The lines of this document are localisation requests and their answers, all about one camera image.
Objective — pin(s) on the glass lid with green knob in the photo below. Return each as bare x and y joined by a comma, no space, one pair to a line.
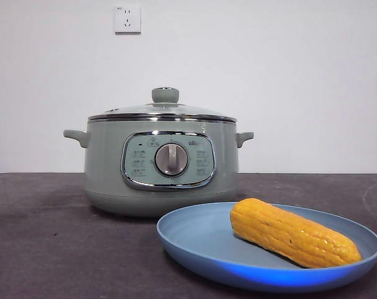
165,95

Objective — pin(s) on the pale green electric steamer pot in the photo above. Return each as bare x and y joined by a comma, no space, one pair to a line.
107,162

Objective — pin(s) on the yellow corn cob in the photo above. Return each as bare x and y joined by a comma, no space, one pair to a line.
288,233

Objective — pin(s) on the white wall power socket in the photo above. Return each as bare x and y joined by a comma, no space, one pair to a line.
127,19

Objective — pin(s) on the blue round plate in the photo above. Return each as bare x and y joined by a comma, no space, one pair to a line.
201,249

